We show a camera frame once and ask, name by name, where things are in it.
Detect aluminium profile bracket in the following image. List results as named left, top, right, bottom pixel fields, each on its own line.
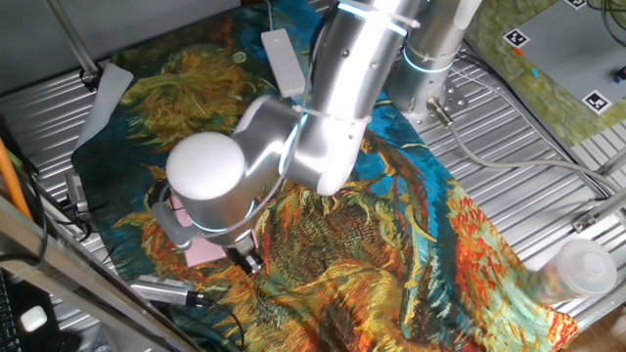
left=570, top=188, right=626, bottom=234

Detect metal frame bar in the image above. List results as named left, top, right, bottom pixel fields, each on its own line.
left=0, top=195, right=201, bottom=352

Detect black cable bundle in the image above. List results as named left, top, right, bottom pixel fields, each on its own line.
left=454, top=48, right=610, bottom=199

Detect green painting cloth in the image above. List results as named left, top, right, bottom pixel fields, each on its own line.
left=464, top=0, right=626, bottom=148

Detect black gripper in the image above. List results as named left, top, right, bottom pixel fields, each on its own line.
left=223, top=242, right=269, bottom=278

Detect translucent lidded plastic cup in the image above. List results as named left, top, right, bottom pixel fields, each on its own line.
left=525, top=238, right=618, bottom=307

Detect black board cables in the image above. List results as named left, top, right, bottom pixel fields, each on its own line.
left=586, top=0, right=626, bottom=50

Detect sunflower painting cloth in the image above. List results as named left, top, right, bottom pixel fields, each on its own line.
left=71, top=0, right=581, bottom=352

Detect metal stand pole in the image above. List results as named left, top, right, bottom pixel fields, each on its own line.
left=41, top=0, right=105, bottom=93

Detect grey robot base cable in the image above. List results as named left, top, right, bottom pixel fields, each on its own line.
left=425, top=96, right=626, bottom=195

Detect orange tube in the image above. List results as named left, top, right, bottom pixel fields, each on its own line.
left=0, top=138, right=33, bottom=221

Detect grey marker board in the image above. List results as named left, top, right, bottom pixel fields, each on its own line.
left=503, top=0, right=626, bottom=118

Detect white earbuds case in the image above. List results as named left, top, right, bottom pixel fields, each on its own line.
left=20, top=305, right=49, bottom=332

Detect white power strip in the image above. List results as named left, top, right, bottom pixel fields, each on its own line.
left=260, top=27, right=307, bottom=99

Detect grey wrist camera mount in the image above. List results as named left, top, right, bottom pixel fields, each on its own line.
left=150, top=198, right=200, bottom=251

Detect pink ribboned gift box casing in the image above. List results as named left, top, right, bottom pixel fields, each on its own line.
left=169, top=195, right=258, bottom=269

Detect black camera cable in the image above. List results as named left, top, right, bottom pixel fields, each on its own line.
left=195, top=292, right=246, bottom=351

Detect silver camera with black plug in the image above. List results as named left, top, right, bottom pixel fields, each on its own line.
left=130, top=274, right=206, bottom=308

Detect black keyboard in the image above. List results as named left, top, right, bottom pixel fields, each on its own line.
left=0, top=271, right=23, bottom=352

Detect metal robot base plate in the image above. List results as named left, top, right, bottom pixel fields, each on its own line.
left=376, top=63, right=470, bottom=133

